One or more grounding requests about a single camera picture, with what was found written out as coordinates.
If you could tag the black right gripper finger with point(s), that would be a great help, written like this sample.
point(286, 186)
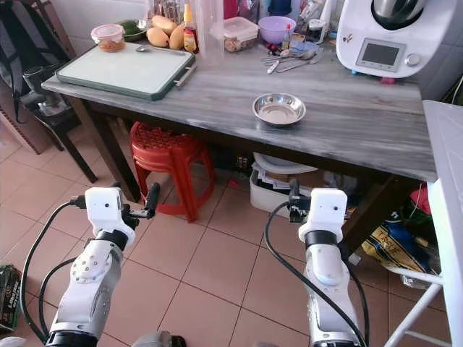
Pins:
point(294, 191)

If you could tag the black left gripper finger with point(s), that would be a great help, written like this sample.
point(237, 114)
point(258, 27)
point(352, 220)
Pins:
point(153, 197)

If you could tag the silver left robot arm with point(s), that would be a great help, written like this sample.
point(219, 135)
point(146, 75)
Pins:
point(90, 273)

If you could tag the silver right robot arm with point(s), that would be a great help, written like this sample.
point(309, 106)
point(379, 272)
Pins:
point(325, 273)

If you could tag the white storage box with papers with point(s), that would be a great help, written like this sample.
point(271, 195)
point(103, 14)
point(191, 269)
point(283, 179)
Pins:
point(269, 191)

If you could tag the red plastic stool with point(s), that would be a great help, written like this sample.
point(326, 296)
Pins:
point(168, 148)

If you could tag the steel bowl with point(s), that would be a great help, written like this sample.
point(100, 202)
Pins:
point(278, 111)

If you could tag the grey top dark wood table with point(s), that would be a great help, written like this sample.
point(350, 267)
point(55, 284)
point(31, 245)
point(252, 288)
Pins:
point(354, 123)

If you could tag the blue and yellow bag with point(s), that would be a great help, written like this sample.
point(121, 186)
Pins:
point(398, 246)

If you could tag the red bag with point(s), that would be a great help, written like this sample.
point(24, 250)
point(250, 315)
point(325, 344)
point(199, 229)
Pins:
point(419, 199)

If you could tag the long steel spoon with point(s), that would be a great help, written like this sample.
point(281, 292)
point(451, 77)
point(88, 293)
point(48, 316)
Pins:
point(302, 63)

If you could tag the grey robot foot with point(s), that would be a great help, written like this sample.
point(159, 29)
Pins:
point(159, 340)

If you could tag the black chair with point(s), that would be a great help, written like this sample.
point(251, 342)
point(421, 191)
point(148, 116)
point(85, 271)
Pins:
point(54, 112)

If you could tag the white green-rimmed cutting board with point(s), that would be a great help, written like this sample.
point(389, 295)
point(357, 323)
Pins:
point(123, 71)

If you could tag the steel fork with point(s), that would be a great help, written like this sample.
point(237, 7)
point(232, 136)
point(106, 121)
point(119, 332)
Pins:
point(282, 59)

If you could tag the white flat panel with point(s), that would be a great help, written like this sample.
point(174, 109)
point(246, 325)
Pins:
point(448, 217)

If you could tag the short steel spoon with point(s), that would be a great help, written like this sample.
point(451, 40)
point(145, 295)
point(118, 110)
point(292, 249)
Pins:
point(145, 48)

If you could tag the green printed carton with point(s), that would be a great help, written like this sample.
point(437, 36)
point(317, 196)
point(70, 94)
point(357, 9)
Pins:
point(9, 296)

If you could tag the purple plastic bowl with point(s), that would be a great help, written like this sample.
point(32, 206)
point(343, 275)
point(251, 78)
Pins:
point(276, 30)

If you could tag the clear-lidded snack container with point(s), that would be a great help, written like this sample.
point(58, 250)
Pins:
point(241, 35)

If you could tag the yellow-capped sauce bottle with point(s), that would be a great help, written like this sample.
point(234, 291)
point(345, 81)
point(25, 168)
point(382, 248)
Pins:
point(190, 36)

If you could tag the pink-lidded food container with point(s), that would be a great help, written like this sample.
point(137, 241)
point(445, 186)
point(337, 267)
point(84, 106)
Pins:
point(108, 37)

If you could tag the green bowl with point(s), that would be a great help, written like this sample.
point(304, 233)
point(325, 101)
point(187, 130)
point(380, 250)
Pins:
point(133, 30)

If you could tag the tall clear plastic jug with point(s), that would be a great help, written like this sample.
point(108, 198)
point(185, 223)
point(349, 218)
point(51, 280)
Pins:
point(211, 32)

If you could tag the white kitchen cooking machine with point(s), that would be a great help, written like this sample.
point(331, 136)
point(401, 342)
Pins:
point(416, 32)

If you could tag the black backpack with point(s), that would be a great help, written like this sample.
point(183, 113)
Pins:
point(25, 40)

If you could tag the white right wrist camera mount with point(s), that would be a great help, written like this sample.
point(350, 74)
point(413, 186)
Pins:
point(324, 210)

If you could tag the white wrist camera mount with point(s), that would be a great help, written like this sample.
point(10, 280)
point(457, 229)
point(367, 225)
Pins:
point(324, 210)
point(105, 210)

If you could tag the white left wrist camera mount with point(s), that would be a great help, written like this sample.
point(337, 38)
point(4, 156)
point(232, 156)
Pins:
point(105, 210)

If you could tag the white tube rack frame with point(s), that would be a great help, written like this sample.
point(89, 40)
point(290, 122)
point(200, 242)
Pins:
point(423, 277)

